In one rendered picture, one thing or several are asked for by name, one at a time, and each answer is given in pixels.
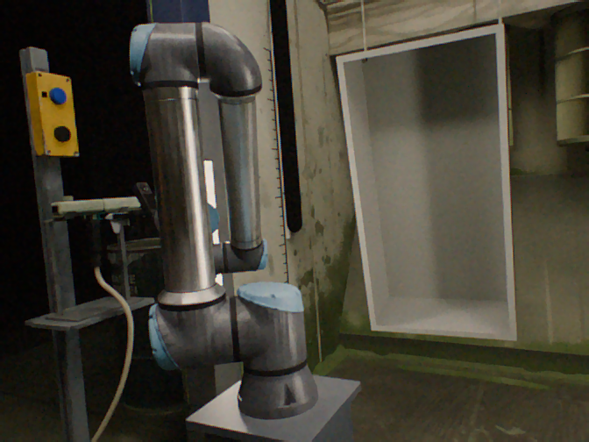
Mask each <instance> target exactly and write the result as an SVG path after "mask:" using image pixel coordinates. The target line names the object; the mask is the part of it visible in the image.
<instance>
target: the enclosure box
mask: <svg viewBox="0 0 589 442"><path fill-rule="evenodd" d="M365 58H367V59H368V61H367V62H366V64H365V63H364V60H363V59H365ZM337 69H338V76H339V83H340V90H341V97H342V104H343V111H344V125H345V131H346V138H347V146H348V152H349V160H350V167H351V179H352V187H353V194H354V201H355V208H356V215H357V221H358V235H359V242H360V249H361V256H362V263H363V269H364V277H365V290H366V297H367V304H368V311H369V318H370V326H371V327H372V331H381V332H407V333H421V334H435V335H448V336H459V337H462V338H476V339H503V340H517V302H516V279H515V266H514V237H513V214H512V192H511V171H510V149H509V127H508V105H507V90H508V84H507V40H506V28H505V26H504V24H497V25H489V26H488V27H484V28H479V29H475V30H469V31H464V32H456V33H452V34H446V35H441V36H436V37H432V38H431V39H423V40H418V41H413V42H408V43H404V44H399V45H394V46H385V47H381V48H376V49H372V50H367V51H362V52H356V53H352V54H348V55H344V56H339V57H337Z"/></svg>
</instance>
